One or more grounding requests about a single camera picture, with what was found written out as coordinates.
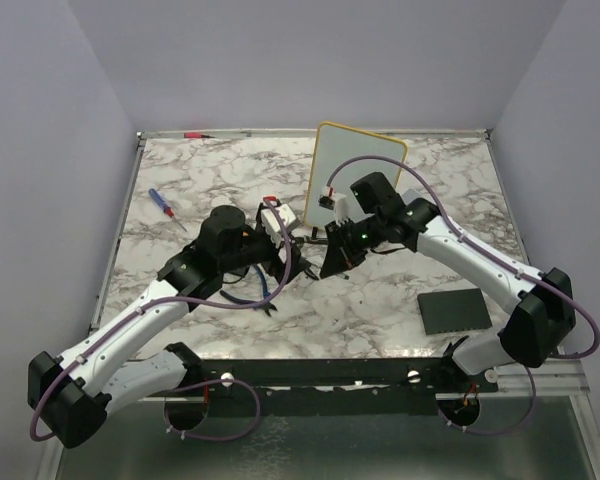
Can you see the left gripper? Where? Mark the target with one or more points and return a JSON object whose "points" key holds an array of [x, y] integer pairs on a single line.
{"points": [[275, 264]]}

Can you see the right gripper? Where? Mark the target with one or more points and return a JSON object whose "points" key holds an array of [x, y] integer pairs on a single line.
{"points": [[340, 255]]}

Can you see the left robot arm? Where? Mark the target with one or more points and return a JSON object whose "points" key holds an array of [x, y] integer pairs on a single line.
{"points": [[73, 393]]}

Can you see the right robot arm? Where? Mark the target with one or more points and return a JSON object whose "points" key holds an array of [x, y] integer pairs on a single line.
{"points": [[540, 315]]}

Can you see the grey whiteboard eraser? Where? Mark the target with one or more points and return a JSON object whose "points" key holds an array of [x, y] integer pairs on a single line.
{"points": [[410, 195]]}

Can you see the blue red screwdriver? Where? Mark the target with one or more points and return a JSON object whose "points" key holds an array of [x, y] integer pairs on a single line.
{"points": [[165, 207]]}

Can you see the right black pad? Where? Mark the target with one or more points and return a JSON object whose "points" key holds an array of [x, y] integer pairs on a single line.
{"points": [[453, 311]]}

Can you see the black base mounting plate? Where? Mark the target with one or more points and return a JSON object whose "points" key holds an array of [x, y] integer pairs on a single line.
{"points": [[330, 387]]}

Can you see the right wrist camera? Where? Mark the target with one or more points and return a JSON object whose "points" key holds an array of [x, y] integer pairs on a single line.
{"points": [[334, 202]]}

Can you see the black grey wire stripper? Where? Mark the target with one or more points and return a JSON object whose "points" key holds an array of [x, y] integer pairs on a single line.
{"points": [[301, 241]]}

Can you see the blue handled cutting pliers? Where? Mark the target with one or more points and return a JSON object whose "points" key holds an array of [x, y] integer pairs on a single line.
{"points": [[258, 294]]}

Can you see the red marker on rail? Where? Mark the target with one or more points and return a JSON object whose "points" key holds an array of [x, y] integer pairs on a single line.
{"points": [[197, 135]]}

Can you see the aluminium frame rail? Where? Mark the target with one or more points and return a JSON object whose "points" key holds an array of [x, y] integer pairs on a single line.
{"points": [[554, 378]]}

